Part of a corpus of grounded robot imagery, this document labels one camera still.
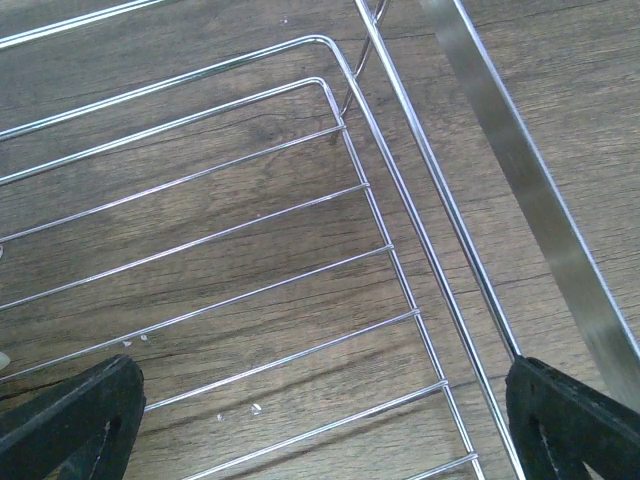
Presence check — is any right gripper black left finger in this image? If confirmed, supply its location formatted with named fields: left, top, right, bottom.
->
left=1, top=355, right=146, bottom=479

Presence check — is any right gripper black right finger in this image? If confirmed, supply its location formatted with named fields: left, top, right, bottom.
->
left=506, top=356, right=639, bottom=479

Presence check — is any wire dish rack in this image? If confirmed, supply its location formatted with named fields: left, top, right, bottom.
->
left=1, top=1, right=514, bottom=479

